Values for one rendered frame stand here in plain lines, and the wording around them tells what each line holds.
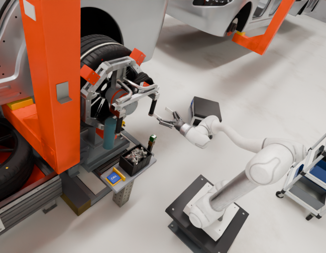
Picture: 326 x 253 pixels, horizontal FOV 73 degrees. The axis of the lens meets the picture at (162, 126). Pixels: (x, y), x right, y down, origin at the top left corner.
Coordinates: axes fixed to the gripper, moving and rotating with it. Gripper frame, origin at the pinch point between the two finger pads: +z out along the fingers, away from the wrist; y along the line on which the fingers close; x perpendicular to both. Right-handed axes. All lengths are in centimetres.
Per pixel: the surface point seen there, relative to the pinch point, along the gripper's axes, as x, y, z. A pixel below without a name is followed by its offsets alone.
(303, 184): -64, 114, -129
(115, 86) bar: 11.5, -19.4, 29.1
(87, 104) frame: 7, -43, 28
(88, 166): -66, -38, 32
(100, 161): -68, -26, 30
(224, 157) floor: -84, 97, -48
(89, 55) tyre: 31, -32, 42
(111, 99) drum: 3.5, -23.9, 27.1
